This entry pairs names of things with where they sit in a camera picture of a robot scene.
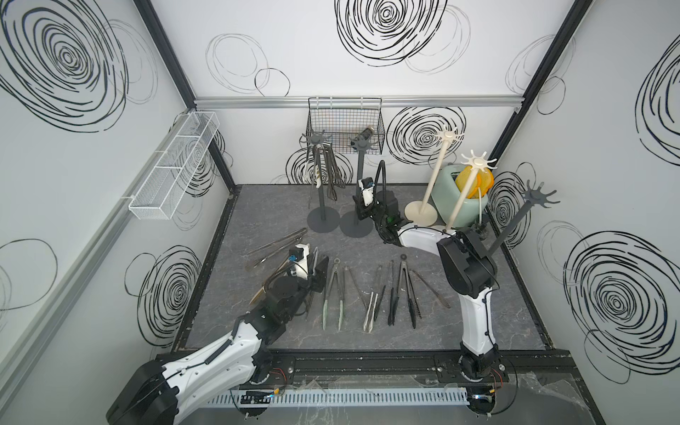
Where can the dark grey rack stand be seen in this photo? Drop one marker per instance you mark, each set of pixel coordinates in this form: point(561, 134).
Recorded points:
point(322, 219)
point(531, 198)
point(350, 224)

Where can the black silicone tongs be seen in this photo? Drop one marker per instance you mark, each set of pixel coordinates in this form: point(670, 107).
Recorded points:
point(334, 173)

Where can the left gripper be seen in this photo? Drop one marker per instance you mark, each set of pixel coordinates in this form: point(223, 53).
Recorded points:
point(318, 280)

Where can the white wire shelf basket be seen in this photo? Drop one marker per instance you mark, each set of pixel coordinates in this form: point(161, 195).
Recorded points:
point(183, 168)

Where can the black ring tongs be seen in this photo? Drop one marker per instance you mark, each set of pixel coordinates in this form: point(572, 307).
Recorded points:
point(403, 286)

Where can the grey cable duct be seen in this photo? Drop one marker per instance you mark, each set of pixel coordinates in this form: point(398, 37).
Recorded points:
point(390, 397)

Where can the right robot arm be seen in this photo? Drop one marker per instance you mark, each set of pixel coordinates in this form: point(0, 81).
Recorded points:
point(467, 264)

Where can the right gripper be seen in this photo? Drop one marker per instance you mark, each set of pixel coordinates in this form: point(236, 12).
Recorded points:
point(361, 204)

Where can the cream rack stand front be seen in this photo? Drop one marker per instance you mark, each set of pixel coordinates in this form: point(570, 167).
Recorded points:
point(478, 163)

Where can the dark cylinder in basket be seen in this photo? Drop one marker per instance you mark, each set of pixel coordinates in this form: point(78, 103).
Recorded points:
point(366, 134)

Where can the cream rack stand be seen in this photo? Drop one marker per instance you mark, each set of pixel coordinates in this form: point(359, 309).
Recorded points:
point(478, 163)
point(422, 213)

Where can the cream rack stand rear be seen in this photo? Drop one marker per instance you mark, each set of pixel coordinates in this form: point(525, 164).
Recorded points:
point(422, 213)

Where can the black wire basket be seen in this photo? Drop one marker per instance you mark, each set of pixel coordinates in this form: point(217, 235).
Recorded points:
point(345, 118)

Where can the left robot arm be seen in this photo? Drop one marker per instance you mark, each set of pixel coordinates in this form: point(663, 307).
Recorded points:
point(169, 392)

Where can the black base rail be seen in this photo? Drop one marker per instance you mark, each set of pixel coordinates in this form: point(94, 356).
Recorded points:
point(447, 365)

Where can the white handled steel tongs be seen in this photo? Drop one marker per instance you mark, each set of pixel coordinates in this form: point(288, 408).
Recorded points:
point(318, 166)

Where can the cream tipped tongs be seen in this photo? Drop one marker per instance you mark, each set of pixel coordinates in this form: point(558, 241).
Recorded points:
point(370, 313)

